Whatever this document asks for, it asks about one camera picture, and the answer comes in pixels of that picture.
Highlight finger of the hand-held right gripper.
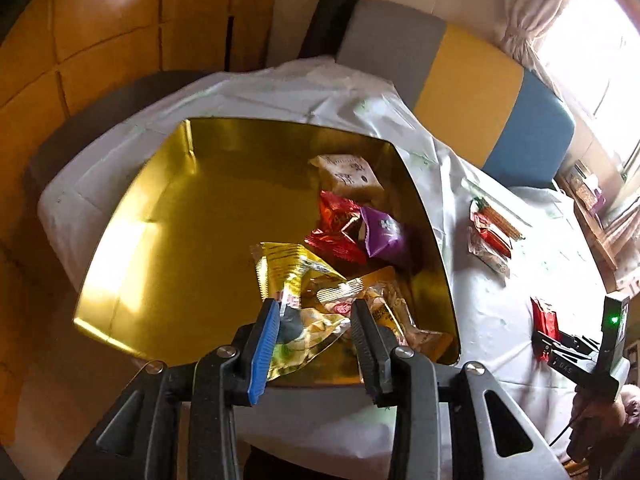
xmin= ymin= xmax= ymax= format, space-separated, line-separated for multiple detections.
xmin=531 ymin=330 xmax=601 ymax=356
xmin=547 ymin=350 xmax=601 ymax=379

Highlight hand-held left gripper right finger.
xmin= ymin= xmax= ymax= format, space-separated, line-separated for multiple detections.
xmin=350 ymin=299 xmax=571 ymax=480

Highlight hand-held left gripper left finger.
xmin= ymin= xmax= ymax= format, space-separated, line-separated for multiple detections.
xmin=60 ymin=299 xmax=282 ymax=480

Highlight large red white snack packet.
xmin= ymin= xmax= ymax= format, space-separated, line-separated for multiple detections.
xmin=530 ymin=297 xmax=562 ymax=362

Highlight orange nut packet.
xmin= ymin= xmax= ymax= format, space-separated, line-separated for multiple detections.
xmin=362 ymin=267 xmax=453 ymax=361

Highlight yellow green crinkled snack packet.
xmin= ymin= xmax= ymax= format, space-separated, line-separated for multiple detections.
xmin=250 ymin=242 xmax=353 ymax=381

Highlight purple snack packet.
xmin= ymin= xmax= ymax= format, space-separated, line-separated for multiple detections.
xmin=359 ymin=206 xmax=408 ymax=263

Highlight red snack bar packet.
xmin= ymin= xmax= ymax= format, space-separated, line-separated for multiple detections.
xmin=470 ymin=212 xmax=513 ymax=257

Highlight small red foil packet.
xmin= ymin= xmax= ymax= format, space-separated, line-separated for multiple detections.
xmin=304 ymin=190 xmax=368 ymax=265

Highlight dark red gold-lined box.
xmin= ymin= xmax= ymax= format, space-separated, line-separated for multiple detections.
xmin=72 ymin=117 xmax=462 ymax=388

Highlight beige snack packet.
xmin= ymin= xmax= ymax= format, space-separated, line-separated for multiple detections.
xmin=309 ymin=154 xmax=385 ymax=197

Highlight person's right hand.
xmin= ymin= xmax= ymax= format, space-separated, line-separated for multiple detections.
xmin=570 ymin=385 xmax=640 ymax=466

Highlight white green printed plastic tablecloth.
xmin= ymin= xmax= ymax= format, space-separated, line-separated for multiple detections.
xmin=37 ymin=57 xmax=631 ymax=466

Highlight wooden side table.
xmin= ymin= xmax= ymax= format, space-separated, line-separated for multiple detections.
xmin=555 ymin=170 xmax=631 ymax=271

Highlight beige curtain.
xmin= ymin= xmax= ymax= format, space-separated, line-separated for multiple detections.
xmin=500 ymin=0 xmax=576 ymax=71
xmin=602 ymin=200 xmax=640 ymax=281

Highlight tissue box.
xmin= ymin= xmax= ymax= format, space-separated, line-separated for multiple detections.
xmin=570 ymin=162 xmax=601 ymax=206

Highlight grey yellow blue headboard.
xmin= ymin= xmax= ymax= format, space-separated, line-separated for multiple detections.
xmin=335 ymin=0 xmax=576 ymax=191

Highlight window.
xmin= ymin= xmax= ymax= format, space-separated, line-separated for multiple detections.
xmin=540 ymin=0 xmax=640 ymax=171

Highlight black rolled mat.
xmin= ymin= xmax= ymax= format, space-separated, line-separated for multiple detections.
xmin=298 ymin=0 xmax=367 ymax=61

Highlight wooden wardrobe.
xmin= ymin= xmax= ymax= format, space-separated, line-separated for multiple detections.
xmin=0 ymin=0 xmax=281 ymax=311

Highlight black cable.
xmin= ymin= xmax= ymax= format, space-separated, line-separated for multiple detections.
xmin=547 ymin=410 xmax=576 ymax=448

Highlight dark grey bed frame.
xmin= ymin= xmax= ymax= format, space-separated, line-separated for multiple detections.
xmin=25 ymin=70 xmax=216 ymax=186

